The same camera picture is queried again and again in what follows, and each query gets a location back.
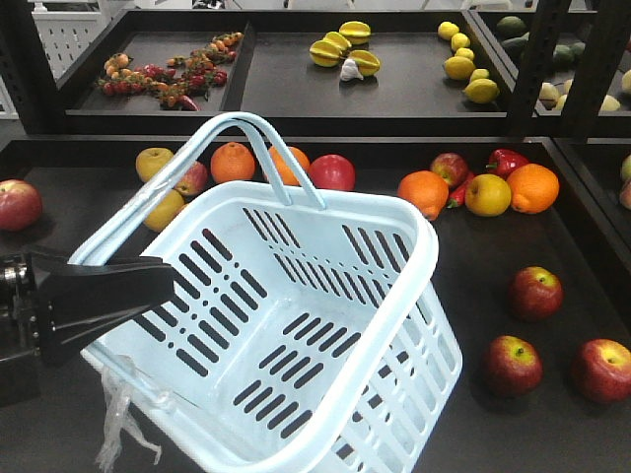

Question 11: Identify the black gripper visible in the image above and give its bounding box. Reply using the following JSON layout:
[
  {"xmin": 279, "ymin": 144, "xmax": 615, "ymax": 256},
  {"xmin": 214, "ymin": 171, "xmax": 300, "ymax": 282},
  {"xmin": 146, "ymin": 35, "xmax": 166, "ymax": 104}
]
[{"xmin": 1, "ymin": 248, "xmax": 175, "ymax": 407}]

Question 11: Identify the light blue plastic basket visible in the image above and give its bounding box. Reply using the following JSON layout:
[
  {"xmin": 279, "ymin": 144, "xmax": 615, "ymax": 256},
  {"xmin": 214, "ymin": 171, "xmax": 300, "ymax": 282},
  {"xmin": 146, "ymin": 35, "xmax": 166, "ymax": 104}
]
[{"xmin": 71, "ymin": 112, "xmax": 462, "ymax": 472}]

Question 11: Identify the white garlic bulb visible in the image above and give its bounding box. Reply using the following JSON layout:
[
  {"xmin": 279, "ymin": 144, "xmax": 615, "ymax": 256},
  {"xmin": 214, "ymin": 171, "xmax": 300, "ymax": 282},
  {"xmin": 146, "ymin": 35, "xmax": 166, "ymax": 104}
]
[{"xmin": 339, "ymin": 58, "xmax": 364, "ymax": 82}]

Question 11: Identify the orange fruit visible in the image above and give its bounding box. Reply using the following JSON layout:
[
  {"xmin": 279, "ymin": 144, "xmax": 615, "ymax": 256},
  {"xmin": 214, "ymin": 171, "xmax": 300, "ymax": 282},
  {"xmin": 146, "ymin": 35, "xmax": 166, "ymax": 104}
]
[
  {"xmin": 397, "ymin": 170, "xmax": 450, "ymax": 221},
  {"xmin": 507, "ymin": 164, "xmax": 560, "ymax": 214}
]

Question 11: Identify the yellow starfruit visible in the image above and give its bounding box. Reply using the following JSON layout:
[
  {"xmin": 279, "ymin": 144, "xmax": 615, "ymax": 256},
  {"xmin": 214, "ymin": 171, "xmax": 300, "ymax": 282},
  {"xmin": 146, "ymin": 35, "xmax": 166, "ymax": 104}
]
[{"xmin": 338, "ymin": 21, "xmax": 372, "ymax": 45}]

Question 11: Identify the dark red apple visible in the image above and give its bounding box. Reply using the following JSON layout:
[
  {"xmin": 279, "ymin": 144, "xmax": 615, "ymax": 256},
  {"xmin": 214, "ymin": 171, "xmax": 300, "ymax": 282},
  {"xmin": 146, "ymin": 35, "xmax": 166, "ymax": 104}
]
[
  {"xmin": 508, "ymin": 266, "xmax": 564, "ymax": 322},
  {"xmin": 570, "ymin": 338, "xmax": 630, "ymax": 404},
  {"xmin": 481, "ymin": 335, "xmax": 543, "ymax": 398},
  {"xmin": 430, "ymin": 153, "xmax": 469, "ymax": 189}
]

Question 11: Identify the yellow lemon-like fruit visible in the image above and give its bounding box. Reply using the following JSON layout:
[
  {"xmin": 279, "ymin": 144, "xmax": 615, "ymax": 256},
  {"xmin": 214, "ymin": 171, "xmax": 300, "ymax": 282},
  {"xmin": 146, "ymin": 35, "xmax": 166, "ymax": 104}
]
[{"xmin": 464, "ymin": 173, "xmax": 512, "ymax": 217}]

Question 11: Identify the red bell pepper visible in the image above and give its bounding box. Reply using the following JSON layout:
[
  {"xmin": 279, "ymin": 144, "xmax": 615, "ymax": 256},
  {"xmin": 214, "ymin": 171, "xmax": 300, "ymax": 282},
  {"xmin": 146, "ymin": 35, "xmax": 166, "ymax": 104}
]
[{"xmin": 485, "ymin": 148, "xmax": 529, "ymax": 178}]

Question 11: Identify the black fruit display stand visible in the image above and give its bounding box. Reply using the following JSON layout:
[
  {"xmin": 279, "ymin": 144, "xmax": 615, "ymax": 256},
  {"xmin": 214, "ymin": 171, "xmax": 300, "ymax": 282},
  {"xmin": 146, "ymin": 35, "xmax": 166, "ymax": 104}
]
[{"xmin": 1, "ymin": 11, "xmax": 630, "ymax": 472}]

